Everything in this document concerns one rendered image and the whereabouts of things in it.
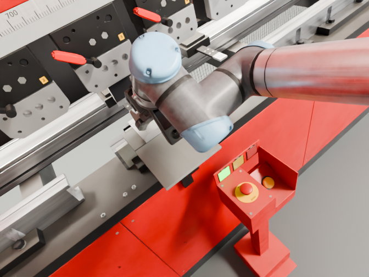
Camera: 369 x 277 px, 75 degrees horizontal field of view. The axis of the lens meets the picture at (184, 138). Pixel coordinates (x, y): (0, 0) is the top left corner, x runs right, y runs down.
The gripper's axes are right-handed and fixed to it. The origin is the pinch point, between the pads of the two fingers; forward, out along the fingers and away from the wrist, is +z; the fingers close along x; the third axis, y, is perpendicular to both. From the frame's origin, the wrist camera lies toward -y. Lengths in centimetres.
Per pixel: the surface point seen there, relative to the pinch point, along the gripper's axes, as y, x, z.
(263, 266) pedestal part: -81, -11, 53
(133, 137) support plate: 0.9, 6.3, 7.0
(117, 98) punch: 11.7, 3.7, 1.4
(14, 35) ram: 25.5, 15.1, -19.7
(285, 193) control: -43.1, -23.2, 8.6
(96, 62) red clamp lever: 15.6, 4.7, -14.9
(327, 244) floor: -98, -47, 55
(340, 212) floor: -93, -67, 59
